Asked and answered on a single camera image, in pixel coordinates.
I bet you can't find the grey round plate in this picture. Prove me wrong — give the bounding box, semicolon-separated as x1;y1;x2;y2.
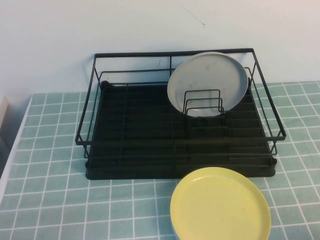
166;51;250;118

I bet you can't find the black plastic drip tray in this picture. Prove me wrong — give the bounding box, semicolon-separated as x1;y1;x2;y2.
85;80;278;181

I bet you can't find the green checkered tablecloth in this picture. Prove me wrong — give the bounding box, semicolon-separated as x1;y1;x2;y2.
0;80;320;240

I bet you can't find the black wire dish rack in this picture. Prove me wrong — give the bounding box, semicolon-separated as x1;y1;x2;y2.
74;47;287;161

